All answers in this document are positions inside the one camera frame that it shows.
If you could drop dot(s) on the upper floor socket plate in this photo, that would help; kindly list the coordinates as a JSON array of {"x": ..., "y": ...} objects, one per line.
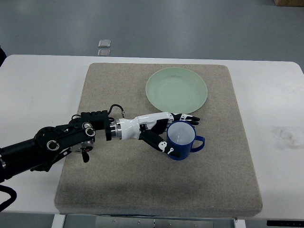
[{"x": 104, "y": 43}]

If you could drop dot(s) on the lower floor socket plate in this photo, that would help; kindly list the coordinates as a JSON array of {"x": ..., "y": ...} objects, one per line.
[{"x": 104, "y": 52}]

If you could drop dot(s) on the floor socket plate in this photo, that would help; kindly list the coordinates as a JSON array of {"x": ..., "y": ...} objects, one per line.
[
  {"x": 104, "y": 43},
  {"x": 104, "y": 52}
]

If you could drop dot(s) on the green plate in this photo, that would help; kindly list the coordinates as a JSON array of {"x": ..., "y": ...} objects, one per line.
[{"x": 176, "y": 90}]

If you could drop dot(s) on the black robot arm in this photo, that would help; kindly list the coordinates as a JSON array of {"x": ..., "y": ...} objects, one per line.
[{"x": 51, "y": 144}]

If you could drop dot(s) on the beige felt mat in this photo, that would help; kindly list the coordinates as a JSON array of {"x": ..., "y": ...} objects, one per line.
[{"x": 131, "y": 178}]

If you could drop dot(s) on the metal table frame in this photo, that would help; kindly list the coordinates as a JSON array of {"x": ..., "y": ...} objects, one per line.
[{"x": 120, "y": 222}]

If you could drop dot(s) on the black control panel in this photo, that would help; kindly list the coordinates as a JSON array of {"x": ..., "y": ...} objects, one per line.
[{"x": 285, "y": 223}]

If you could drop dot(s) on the cardboard box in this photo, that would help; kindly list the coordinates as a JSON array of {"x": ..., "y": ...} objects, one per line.
[{"x": 289, "y": 3}]

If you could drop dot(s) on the blue cup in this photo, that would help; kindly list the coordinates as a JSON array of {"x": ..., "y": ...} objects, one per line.
[{"x": 183, "y": 139}]

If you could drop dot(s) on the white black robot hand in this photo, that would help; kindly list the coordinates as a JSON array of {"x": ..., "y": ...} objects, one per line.
[{"x": 151, "y": 128}]

